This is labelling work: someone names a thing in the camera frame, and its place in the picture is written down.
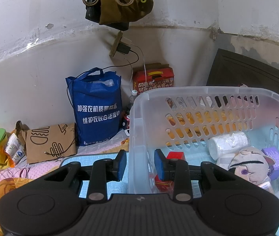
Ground black charger cable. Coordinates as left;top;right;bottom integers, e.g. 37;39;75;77
66;50;140;104

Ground blue non-woven tote bag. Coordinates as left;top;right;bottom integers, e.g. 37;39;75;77
65;67;122;146

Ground red small box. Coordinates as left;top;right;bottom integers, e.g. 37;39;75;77
154;151;186;197

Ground clear plastic water bottle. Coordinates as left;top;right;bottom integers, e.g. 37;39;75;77
127;89;138;110

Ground brown hanging bag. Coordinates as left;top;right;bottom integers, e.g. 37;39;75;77
82;0;154;31

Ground brown paper burger bag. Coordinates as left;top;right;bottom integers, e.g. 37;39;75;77
14;120;77;164

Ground grey plush doll toy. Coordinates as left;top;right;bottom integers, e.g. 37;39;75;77
216;147;274;185

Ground purple small box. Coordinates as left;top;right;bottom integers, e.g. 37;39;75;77
262;147;279;181

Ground dark wooden headboard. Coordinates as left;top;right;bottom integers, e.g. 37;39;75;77
207;49;279;94

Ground white snack packet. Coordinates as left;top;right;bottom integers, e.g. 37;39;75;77
5;133;26;167

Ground translucent white laundry basket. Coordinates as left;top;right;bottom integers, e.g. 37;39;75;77
128;86;279;198

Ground red gift carton box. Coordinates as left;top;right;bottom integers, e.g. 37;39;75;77
132;63;175;94

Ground red soda can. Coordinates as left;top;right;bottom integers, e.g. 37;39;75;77
122;115;130;130

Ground white tissue roll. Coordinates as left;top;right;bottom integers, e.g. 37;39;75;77
207;132;250;160

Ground black wall charger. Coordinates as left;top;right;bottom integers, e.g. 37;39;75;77
116;42;131;54

